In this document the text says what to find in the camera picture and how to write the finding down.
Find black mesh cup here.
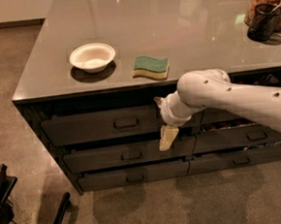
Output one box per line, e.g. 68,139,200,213
247,3,281,42

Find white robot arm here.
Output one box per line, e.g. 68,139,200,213
156,69,281,151

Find green and yellow sponge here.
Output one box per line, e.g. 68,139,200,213
132,56,170,80

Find dark counter cabinet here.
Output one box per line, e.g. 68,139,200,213
13,0,281,193

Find white paper bowl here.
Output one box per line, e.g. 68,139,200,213
69,43,115,74

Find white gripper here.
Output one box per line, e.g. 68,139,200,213
154,92,203,151

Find dark drawer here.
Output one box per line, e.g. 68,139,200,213
194,125,281,153
188,145,281,176
63,136,196,173
40,99,205,149
78,159,190,191
202,108,239,124

